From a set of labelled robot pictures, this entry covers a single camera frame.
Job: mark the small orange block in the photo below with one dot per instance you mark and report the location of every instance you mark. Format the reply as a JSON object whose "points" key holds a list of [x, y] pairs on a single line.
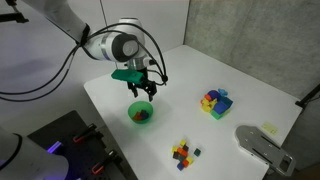
{"points": [[182, 151], [137, 117]]}

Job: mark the small yellow block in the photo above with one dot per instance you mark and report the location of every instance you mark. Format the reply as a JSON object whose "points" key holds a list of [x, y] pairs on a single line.
{"points": [[174, 149], [183, 142], [189, 160]]}

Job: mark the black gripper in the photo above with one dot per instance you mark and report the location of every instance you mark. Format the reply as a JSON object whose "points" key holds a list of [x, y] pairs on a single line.
{"points": [[141, 83]]}

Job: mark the small maroon block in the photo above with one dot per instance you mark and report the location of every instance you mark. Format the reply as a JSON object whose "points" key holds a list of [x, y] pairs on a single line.
{"points": [[185, 147]]}

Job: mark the large orange block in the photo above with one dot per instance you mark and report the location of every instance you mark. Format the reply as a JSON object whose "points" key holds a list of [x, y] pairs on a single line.
{"points": [[208, 97]]}

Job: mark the pale yellow sticky note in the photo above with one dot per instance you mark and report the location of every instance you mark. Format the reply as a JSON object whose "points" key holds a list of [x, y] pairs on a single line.
{"points": [[269, 128]]}

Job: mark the black base board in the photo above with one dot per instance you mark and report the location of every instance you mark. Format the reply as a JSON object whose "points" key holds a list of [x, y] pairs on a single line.
{"points": [[86, 151]]}

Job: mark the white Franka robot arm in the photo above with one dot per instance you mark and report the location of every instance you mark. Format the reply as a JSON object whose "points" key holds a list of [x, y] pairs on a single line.
{"points": [[110, 46]]}

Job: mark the large green block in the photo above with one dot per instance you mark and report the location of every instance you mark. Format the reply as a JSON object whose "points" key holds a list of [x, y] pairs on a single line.
{"points": [[217, 115]]}

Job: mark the small dark blue-green block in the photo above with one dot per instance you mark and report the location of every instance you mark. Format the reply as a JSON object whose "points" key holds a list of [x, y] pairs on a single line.
{"points": [[144, 114]]}

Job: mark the large blue block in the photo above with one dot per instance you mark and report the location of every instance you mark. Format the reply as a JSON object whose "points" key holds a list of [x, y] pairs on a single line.
{"points": [[220, 107]]}

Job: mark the large yellow block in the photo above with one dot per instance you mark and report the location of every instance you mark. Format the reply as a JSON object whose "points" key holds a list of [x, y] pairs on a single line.
{"points": [[207, 106]]}

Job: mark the light blue block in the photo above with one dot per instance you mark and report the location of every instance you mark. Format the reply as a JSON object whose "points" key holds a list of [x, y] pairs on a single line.
{"points": [[222, 91]]}

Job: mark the small red-orange block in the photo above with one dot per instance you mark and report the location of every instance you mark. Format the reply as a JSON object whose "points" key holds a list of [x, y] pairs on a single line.
{"points": [[185, 163]]}

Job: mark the small blue block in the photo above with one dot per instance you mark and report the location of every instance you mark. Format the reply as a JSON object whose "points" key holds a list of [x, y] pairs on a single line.
{"points": [[180, 165]]}

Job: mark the green bowl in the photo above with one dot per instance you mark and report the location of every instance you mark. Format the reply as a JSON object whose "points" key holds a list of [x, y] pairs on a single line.
{"points": [[140, 112]]}

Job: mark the grey metal mounting plate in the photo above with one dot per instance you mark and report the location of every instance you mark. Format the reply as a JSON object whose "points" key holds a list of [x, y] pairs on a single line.
{"points": [[263, 148]]}

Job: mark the black bracket bar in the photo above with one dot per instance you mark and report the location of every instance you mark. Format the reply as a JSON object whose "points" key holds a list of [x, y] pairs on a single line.
{"points": [[13, 17]]}

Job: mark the large purple block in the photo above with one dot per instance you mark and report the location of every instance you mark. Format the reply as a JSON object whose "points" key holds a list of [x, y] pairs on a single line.
{"points": [[214, 94]]}

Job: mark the small dark green block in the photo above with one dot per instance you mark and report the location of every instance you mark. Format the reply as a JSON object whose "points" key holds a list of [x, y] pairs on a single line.
{"points": [[197, 152]]}

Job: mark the large teal block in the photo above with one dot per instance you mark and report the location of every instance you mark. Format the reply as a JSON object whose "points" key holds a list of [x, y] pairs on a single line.
{"points": [[227, 101]]}

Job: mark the small dark brown block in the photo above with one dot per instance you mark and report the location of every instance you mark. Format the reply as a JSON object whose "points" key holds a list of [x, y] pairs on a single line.
{"points": [[176, 155]]}

